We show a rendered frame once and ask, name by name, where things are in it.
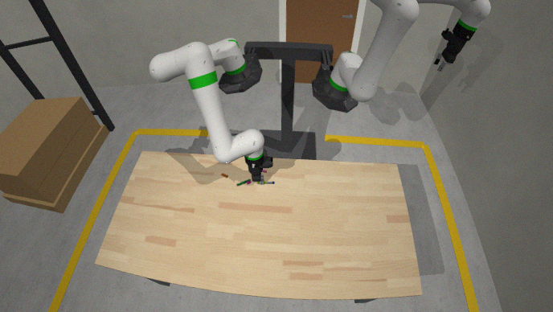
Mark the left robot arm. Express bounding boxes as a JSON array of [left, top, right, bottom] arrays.
[[323, 0, 491, 102]]

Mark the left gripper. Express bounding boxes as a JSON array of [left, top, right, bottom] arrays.
[[434, 22, 475, 72]]

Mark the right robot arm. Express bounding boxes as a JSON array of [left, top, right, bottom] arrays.
[[149, 38, 264, 164]]

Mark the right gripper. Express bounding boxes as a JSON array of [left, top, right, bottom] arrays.
[[245, 153, 273, 185]]

